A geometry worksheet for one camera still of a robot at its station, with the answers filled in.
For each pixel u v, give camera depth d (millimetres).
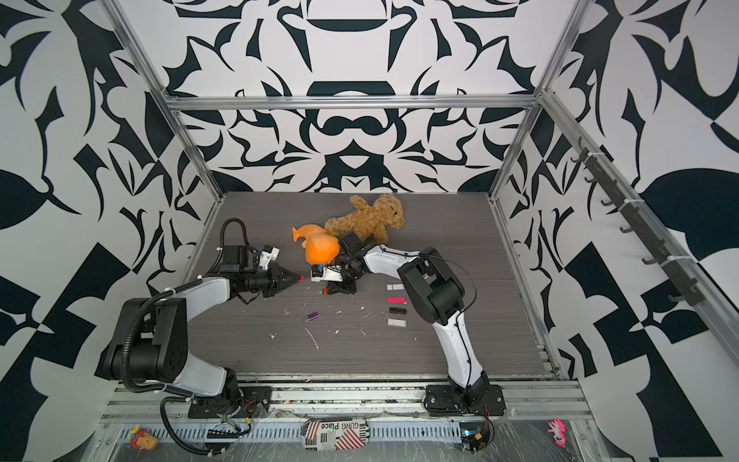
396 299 918
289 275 849
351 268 826
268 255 862
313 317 888
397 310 893
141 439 673
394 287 939
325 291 931
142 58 814
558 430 700
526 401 759
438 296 565
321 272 830
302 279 872
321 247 948
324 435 673
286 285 837
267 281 794
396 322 870
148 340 446
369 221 1040
